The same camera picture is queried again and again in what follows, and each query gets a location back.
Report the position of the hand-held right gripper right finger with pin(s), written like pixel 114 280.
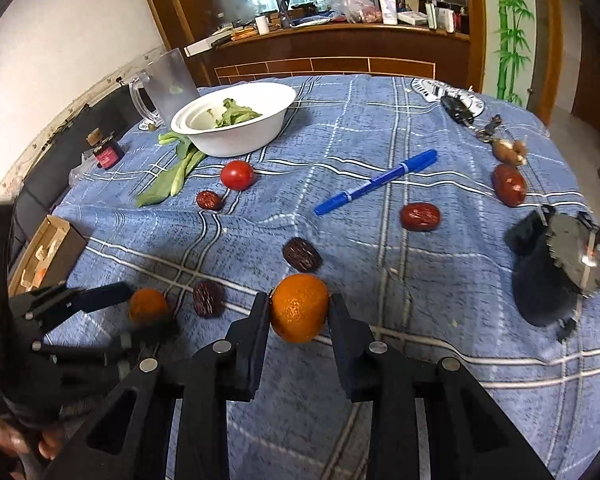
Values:
pixel 345 345

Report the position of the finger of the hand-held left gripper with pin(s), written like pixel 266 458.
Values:
pixel 105 347
pixel 100 294

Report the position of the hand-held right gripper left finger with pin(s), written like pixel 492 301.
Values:
pixel 252 342

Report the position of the orange mandarin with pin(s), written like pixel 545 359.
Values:
pixel 300 310
pixel 148 306

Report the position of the brown cardboard box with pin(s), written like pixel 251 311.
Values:
pixel 55 245

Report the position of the person's left hand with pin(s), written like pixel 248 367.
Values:
pixel 0 442

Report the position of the red date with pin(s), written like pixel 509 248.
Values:
pixel 208 299
pixel 209 200
pixel 420 217
pixel 508 185

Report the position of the blue plaid tablecloth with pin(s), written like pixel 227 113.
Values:
pixel 380 285

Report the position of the dark brown date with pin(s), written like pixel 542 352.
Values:
pixel 302 255

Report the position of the black leather sofa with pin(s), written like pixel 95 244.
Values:
pixel 45 170

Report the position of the black jar with red label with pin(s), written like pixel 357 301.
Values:
pixel 106 152

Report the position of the green leafy vegetable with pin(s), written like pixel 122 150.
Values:
pixel 177 172

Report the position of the blue pen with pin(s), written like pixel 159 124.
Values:
pixel 375 182

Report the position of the red cherry tomato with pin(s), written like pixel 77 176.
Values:
pixel 237 175

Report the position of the white bowl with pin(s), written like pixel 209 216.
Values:
pixel 240 135

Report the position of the black cylindrical container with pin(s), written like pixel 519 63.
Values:
pixel 545 280

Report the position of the clear glass mug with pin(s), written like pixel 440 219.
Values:
pixel 170 85

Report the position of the green leaves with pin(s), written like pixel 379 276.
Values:
pixel 237 114

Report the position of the beige ginger piece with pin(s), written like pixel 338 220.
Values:
pixel 511 151

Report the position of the bunch of keys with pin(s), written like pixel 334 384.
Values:
pixel 490 128

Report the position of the black car key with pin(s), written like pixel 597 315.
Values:
pixel 457 106

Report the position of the white shelf board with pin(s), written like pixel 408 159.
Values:
pixel 202 47

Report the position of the white cup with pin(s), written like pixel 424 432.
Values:
pixel 262 25

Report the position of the dark bottle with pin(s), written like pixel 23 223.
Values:
pixel 284 12

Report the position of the plastic bag with food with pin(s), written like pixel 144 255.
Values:
pixel 352 2

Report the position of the small boxes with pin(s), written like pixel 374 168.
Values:
pixel 444 16

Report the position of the white tube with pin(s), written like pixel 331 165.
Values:
pixel 385 0

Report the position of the green bamboo wall sticker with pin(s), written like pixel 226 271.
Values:
pixel 512 25

